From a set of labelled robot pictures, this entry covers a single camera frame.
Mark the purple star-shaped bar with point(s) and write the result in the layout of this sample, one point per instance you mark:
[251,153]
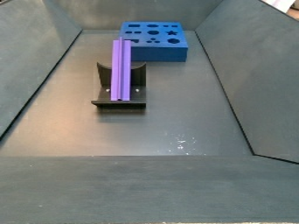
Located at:
[121,76]

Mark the black curved fixture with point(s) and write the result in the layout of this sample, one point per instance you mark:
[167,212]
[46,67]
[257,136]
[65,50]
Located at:
[137,90]

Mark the blue shape sorter block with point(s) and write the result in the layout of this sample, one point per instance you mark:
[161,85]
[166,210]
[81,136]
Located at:
[157,41]

